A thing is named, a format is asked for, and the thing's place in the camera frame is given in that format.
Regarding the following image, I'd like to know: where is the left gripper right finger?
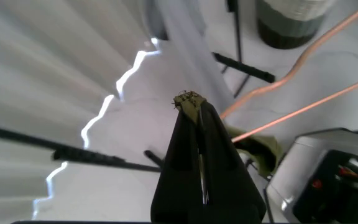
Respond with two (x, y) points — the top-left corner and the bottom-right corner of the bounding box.
(197, 101), (267, 223)

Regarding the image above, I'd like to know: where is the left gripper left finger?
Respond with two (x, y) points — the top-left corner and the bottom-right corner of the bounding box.
(150, 107), (203, 223)

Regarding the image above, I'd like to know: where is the green garment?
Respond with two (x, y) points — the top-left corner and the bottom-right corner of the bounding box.
(172, 90), (284, 180)

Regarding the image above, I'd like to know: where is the pink clothes hanger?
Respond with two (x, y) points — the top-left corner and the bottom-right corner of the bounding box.
(219, 0), (358, 144)

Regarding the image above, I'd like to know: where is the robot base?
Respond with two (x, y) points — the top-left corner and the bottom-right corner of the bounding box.
(264, 127), (358, 224)

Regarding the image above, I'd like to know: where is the black clothes rack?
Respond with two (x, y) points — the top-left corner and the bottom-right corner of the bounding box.
(0, 0), (276, 174)

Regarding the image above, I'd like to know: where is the white laundry basket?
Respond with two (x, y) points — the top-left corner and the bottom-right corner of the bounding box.
(255, 0), (335, 50)

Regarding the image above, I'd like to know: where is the white curtain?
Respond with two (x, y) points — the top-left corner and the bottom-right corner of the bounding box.
(0, 0), (163, 224)

